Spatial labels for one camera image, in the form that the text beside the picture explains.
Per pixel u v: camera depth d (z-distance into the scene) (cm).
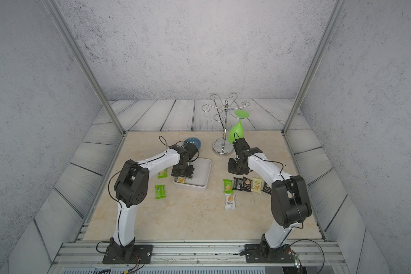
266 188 92
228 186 93
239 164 70
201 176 96
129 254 66
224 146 110
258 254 72
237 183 94
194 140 110
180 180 93
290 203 46
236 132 89
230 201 87
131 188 54
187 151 75
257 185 94
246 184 93
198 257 73
